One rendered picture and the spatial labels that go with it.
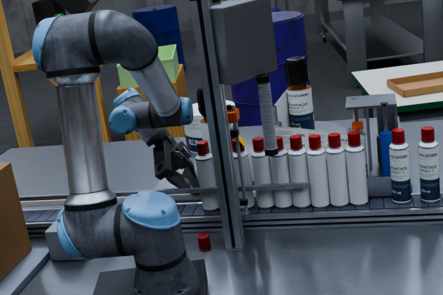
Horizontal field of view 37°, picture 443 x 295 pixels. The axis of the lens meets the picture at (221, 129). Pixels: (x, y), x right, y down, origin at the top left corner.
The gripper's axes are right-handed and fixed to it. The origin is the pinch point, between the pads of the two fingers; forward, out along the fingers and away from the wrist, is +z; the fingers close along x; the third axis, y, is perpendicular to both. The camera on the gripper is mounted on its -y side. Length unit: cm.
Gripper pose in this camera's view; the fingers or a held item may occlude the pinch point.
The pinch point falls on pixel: (195, 192)
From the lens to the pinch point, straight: 191.7
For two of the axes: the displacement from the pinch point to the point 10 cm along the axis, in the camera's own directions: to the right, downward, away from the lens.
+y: 1.9, -3.1, 9.3
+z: 6.0, 7.9, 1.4
